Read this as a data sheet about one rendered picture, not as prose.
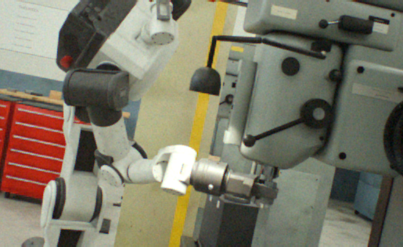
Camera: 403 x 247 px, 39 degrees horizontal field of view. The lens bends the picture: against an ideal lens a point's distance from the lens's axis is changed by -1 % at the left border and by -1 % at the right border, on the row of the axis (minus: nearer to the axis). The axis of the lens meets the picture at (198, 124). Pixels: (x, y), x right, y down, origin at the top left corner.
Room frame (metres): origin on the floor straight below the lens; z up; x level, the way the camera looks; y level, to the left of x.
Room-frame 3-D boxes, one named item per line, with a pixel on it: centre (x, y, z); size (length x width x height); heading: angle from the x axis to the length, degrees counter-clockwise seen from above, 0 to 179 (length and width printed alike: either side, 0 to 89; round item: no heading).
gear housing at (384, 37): (1.44, -0.24, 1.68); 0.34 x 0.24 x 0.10; 97
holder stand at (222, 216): (1.93, -0.16, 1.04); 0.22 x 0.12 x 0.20; 13
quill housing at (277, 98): (1.44, -0.20, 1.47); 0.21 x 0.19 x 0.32; 7
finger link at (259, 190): (1.41, -0.19, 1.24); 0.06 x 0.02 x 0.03; 78
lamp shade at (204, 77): (1.33, 0.00, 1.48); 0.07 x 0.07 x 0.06
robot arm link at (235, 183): (1.46, -0.11, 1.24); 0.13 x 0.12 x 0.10; 168
